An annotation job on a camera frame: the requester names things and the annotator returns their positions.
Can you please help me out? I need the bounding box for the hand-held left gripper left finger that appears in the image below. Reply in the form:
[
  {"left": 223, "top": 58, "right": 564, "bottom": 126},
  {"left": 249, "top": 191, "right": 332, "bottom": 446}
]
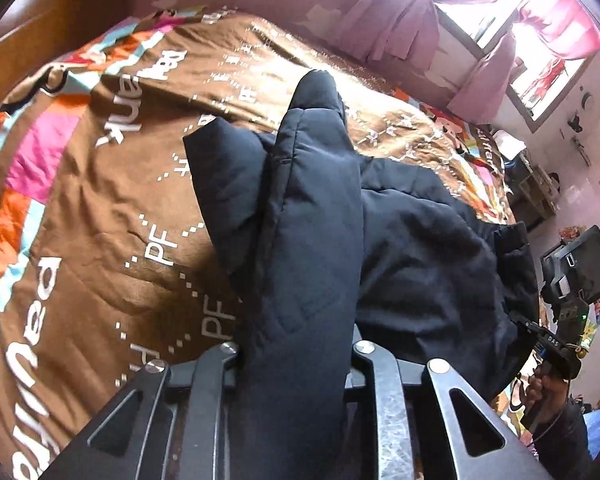
[{"left": 40, "top": 342, "right": 241, "bottom": 480}]

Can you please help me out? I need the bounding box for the dark navy padded jacket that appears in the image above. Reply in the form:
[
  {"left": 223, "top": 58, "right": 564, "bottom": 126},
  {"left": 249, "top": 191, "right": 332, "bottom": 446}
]
[{"left": 182, "top": 69, "right": 541, "bottom": 480}]

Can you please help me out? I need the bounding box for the person's right forearm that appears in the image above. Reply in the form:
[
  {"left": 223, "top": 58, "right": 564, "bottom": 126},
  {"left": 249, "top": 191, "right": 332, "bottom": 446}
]
[{"left": 527, "top": 395, "right": 596, "bottom": 480}]

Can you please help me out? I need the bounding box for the brown printed blanket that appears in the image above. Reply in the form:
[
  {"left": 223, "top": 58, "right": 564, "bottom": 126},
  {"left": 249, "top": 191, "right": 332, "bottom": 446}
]
[{"left": 0, "top": 5, "right": 520, "bottom": 480}]

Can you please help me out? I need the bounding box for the magenta curtain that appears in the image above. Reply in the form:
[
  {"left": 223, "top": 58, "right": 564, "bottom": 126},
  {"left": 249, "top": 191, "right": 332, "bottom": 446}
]
[{"left": 440, "top": 0, "right": 600, "bottom": 63}]

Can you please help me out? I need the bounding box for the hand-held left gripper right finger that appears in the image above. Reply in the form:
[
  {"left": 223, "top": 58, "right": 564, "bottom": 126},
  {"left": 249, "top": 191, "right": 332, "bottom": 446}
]
[{"left": 351, "top": 340, "right": 556, "bottom": 480}]

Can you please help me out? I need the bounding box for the white cloth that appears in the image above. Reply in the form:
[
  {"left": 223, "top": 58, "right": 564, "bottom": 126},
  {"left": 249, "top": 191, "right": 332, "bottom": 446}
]
[{"left": 479, "top": 129, "right": 527, "bottom": 160}]

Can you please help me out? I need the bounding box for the wooden headboard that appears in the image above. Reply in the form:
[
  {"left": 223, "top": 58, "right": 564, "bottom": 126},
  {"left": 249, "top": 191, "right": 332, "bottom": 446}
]
[{"left": 0, "top": 0, "right": 137, "bottom": 122}]

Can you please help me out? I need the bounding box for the storage shelf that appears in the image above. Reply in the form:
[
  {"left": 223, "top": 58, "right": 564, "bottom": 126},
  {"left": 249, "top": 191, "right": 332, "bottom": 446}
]
[{"left": 509, "top": 152, "right": 562, "bottom": 231}]

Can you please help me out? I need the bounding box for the window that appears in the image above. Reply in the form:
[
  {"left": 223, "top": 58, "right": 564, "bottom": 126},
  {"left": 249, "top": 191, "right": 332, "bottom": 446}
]
[{"left": 370, "top": 0, "right": 600, "bottom": 133}]

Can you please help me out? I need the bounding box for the person's right hand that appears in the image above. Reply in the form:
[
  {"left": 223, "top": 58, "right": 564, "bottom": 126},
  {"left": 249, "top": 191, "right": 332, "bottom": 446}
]
[{"left": 524, "top": 361, "right": 572, "bottom": 430}]

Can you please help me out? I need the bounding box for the pale pink curtain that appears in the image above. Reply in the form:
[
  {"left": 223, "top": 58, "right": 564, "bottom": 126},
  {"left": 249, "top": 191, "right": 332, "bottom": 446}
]
[
  {"left": 344, "top": 0, "right": 442, "bottom": 62},
  {"left": 447, "top": 34, "right": 520, "bottom": 125}
]

